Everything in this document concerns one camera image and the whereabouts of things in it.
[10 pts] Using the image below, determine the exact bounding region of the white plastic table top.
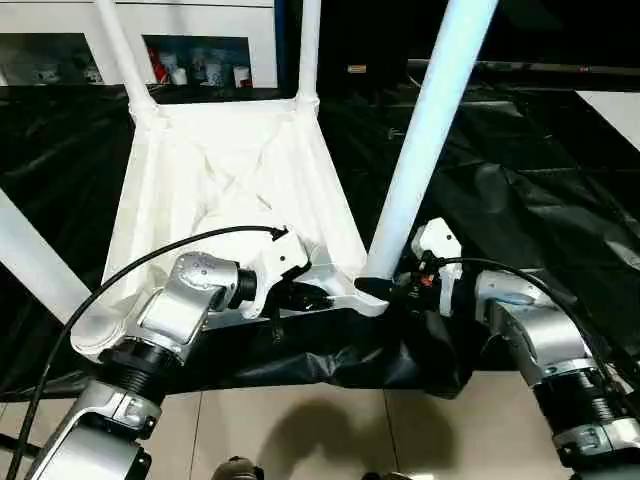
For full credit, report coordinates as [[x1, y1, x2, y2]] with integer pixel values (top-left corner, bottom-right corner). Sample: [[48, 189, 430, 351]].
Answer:
[[70, 98, 391, 361]]

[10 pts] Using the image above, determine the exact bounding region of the white plastic table leg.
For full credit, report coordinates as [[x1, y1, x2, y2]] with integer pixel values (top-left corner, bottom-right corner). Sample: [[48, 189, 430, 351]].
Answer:
[[296, 0, 323, 111], [92, 0, 161, 126], [0, 190, 93, 326], [362, 0, 499, 283]]

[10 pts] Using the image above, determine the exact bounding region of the black mat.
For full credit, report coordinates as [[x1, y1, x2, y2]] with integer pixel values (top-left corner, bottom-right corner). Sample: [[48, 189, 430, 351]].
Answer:
[[0, 85, 640, 401]]

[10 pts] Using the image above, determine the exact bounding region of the black furniture with gold label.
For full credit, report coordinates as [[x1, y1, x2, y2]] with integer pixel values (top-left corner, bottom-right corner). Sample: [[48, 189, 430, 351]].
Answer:
[[320, 0, 640, 93]]

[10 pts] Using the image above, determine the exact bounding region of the white cabinet with glass doors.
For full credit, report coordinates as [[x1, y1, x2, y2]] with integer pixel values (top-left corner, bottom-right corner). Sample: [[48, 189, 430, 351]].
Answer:
[[0, 0, 281, 91]]

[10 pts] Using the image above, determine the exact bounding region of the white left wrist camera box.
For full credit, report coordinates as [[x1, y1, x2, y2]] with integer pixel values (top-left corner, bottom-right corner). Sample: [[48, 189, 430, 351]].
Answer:
[[240, 232, 313, 319]]

